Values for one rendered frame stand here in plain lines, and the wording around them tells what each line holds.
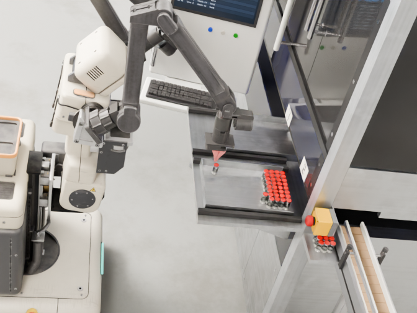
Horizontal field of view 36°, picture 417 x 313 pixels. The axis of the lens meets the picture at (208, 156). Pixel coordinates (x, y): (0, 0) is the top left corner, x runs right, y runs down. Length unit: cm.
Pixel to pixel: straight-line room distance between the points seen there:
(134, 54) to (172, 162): 196
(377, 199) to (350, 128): 37
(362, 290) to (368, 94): 67
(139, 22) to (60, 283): 133
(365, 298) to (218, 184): 71
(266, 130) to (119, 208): 109
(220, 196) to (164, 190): 130
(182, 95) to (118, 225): 86
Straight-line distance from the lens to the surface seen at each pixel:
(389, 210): 249
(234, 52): 309
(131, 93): 212
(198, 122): 282
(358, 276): 234
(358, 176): 232
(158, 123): 423
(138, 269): 333
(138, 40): 202
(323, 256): 241
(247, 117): 220
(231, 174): 260
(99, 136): 220
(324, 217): 233
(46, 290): 286
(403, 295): 292
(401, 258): 272
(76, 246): 302
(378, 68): 206
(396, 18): 198
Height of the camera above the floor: 255
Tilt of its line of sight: 39 degrees down
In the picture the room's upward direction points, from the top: 15 degrees clockwise
